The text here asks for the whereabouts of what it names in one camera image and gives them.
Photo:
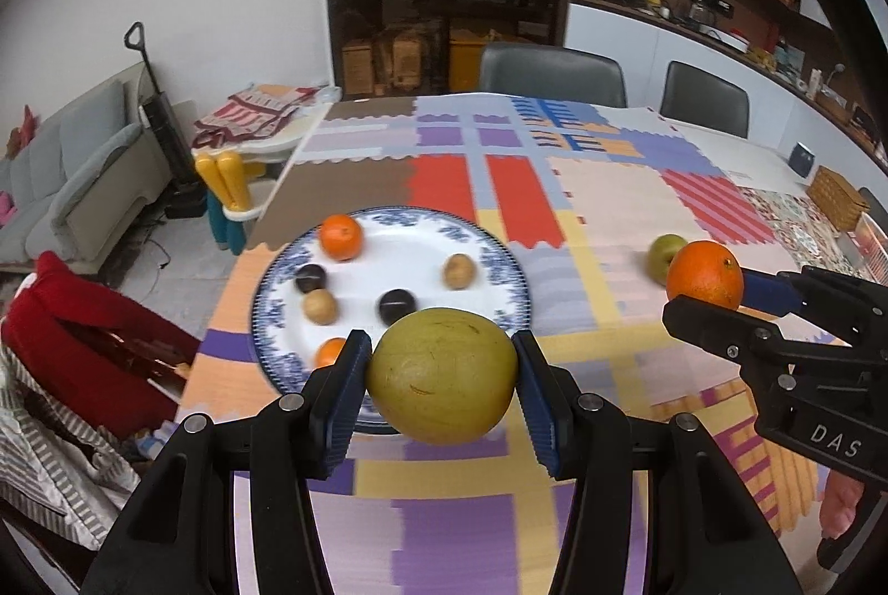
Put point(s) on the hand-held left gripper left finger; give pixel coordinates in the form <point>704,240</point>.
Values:
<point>347,401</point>

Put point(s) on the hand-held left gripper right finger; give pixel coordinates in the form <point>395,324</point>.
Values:
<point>538,408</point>

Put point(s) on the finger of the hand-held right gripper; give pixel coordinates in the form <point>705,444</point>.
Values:
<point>714,331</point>
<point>770,290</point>

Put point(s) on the orange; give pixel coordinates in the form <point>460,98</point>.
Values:
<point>340,237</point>
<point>330,353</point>
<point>704,276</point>

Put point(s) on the brown kiwi fruit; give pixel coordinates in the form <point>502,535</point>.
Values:
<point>320,306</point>
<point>458,271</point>

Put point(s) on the large yellow pear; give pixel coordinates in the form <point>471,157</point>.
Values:
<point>444,373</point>

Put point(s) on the dark purple plum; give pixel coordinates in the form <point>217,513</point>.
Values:
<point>396,306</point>
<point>310,278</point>

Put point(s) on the blue rimmed white plate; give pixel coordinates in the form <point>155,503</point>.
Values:
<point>409,248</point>

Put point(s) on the person's right hand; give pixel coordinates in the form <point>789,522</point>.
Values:
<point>843,501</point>

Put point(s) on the floral patterned table mat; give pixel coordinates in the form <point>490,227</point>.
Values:
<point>798,227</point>

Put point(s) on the green apple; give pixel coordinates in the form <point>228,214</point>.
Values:
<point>659,258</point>

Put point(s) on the pink plastic basket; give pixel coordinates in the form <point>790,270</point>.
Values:
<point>873,248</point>

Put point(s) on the wicker basket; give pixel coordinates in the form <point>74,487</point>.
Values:
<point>836,196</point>

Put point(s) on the dark blue cup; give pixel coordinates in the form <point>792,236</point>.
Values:
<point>803,159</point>

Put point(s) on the dark grey chair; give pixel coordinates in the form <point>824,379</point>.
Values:
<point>704,99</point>
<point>875,203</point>
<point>548,74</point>

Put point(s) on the colourful patchwork tablecloth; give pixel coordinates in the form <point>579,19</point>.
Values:
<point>610,220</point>

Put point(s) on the child high chair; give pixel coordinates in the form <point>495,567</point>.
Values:
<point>229,185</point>

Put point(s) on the red garment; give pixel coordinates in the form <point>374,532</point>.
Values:
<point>76,345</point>

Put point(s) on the glass kettle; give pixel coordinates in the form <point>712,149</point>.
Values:
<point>703,11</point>

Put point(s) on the white lower cabinet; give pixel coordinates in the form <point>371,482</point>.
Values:
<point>624,36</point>

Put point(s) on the folded red striped cloth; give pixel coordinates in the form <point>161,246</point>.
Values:
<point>250,113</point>

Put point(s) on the striped grey white garment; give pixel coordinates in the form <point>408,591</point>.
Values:
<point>48,470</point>

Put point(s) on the black upright vacuum cleaner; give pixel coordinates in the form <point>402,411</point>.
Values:
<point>163,130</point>

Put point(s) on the grey sofa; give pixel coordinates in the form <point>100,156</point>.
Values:
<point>83,172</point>

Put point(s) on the pink plush toy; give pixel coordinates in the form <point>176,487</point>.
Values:
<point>7,210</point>

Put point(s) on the red plush toy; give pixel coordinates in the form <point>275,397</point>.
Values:
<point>24,133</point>

